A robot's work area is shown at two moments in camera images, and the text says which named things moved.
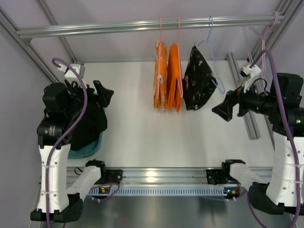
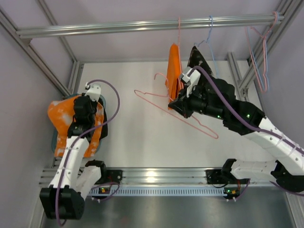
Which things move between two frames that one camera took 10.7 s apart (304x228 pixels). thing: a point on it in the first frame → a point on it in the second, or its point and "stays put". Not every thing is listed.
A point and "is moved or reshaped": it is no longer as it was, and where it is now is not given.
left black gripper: x=100 y=92 → x=101 y=104
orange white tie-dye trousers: x=160 y=71 is moved or reshaped
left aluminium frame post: x=7 y=24 stays put
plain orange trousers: x=174 y=81 stays put
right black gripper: x=235 y=102 → x=184 y=100
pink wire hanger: x=159 y=55 → x=155 y=94
